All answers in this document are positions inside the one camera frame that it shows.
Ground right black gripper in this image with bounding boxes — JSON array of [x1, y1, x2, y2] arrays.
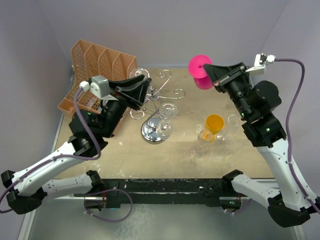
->
[[203, 61, 252, 119]]

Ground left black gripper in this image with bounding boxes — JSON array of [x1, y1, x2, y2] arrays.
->
[[98, 74, 151, 138]]

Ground clear wine glass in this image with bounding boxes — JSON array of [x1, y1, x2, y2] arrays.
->
[[156, 102, 178, 140], [129, 68, 150, 79]]

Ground pink plastic goblet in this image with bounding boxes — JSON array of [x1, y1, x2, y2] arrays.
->
[[188, 54, 213, 90]]

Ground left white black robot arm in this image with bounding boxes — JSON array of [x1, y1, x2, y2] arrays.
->
[[0, 74, 152, 215]]

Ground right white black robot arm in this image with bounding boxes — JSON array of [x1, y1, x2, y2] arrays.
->
[[203, 62, 320, 228]]

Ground chrome wine glass rack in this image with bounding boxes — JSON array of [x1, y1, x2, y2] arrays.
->
[[130, 69, 186, 145]]

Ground orange plastic goblet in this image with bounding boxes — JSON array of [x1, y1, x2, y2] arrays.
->
[[204, 114, 225, 143]]

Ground clear glass behind orange goblet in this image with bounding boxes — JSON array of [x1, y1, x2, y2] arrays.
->
[[216, 114, 242, 142]]

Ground orange plastic file organizer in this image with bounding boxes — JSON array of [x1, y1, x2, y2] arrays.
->
[[57, 39, 138, 118]]

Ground small clear glass orange inside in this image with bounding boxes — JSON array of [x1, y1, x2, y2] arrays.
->
[[198, 129, 213, 142]]

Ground clear glass front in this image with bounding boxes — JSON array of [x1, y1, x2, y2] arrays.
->
[[190, 145, 204, 159]]

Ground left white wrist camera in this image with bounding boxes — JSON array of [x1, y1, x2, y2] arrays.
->
[[79, 75, 117, 101]]

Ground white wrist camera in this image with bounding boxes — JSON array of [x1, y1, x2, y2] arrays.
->
[[79, 75, 117, 101], [246, 53, 276, 77]]

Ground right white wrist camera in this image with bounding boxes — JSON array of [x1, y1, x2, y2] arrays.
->
[[246, 53, 276, 77]]

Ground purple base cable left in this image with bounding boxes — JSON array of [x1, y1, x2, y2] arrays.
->
[[83, 187, 136, 223]]

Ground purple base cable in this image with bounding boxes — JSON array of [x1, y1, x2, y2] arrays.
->
[[83, 187, 136, 223], [223, 193, 252, 216]]

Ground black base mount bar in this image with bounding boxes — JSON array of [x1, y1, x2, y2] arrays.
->
[[73, 177, 253, 208]]

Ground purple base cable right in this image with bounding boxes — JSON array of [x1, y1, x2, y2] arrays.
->
[[223, 193, 252, 216]]

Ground aluminium frame rails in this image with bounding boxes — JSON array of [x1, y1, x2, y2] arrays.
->
[[17, 66, 306, 240]]

